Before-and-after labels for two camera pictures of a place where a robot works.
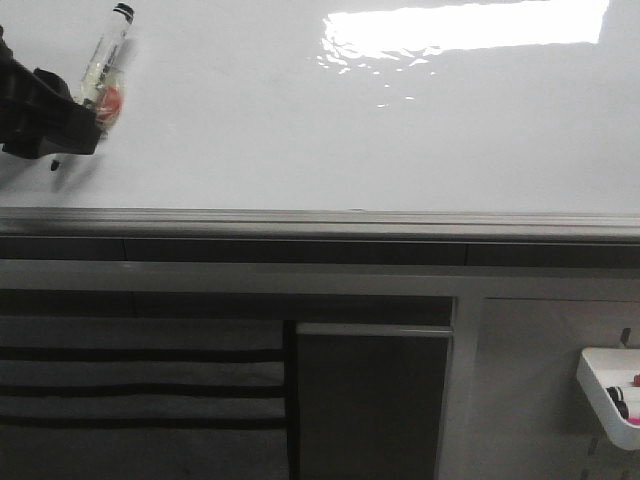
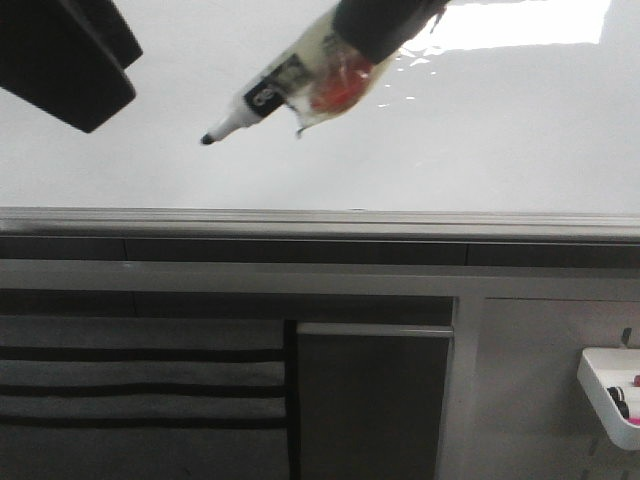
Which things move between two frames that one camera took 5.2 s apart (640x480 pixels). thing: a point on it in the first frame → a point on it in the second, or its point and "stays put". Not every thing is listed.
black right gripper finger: x=39 y=117 → x=68 y=57
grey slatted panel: x=133 y=398 stays put
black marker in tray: x=617 y=396 stays put
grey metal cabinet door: x=370 y=400 stays put
